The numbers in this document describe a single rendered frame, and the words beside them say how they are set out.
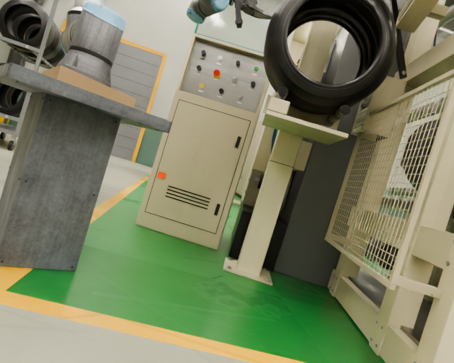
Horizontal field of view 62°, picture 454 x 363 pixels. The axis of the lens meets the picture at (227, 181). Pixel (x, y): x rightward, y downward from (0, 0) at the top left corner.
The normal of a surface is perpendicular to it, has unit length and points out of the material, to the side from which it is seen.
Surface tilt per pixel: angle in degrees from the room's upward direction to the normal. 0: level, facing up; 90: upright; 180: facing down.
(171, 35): 90
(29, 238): 90
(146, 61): 90
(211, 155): 90
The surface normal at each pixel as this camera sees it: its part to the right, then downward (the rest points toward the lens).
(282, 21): -0.22, -0.05
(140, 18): 0.13, 0.07
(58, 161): 0.59, 0.20
